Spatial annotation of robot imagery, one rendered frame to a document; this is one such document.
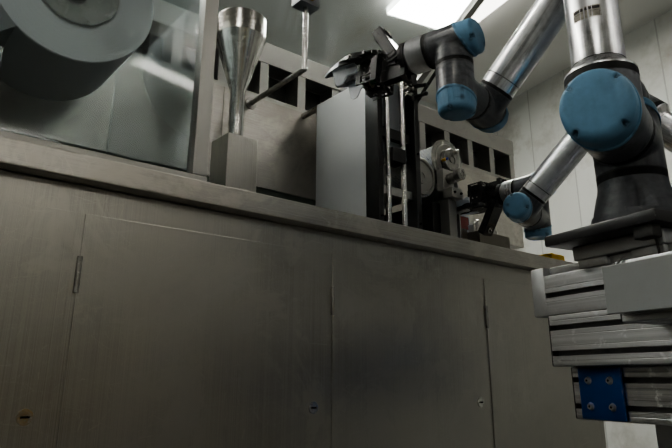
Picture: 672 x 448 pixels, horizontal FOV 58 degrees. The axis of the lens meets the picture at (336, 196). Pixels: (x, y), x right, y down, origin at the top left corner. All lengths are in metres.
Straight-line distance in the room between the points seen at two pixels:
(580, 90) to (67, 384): 0.89
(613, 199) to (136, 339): 0.81
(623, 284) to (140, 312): 0.72
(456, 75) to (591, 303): 0.48
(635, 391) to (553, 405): 0.66
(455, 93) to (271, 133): 0.92
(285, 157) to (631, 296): 1.30
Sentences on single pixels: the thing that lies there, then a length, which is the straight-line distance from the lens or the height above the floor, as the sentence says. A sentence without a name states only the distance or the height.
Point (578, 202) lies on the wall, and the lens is 4.84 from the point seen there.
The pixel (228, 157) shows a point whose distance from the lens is 1.54.
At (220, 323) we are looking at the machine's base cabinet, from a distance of 1.08.
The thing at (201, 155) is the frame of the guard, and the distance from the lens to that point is 1.16.
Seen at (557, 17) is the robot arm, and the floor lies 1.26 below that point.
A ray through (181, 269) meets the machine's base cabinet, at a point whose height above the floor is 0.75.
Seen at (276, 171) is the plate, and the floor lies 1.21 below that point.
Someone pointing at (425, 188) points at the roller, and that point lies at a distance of 1.90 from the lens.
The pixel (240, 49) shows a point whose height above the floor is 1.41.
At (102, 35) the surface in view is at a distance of 1.19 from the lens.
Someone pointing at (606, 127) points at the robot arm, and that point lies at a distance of 1.02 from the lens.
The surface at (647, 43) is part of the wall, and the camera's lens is 4.78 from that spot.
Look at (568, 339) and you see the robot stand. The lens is 1.17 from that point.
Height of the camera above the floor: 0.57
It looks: 17 degrees up
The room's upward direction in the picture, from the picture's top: straight up
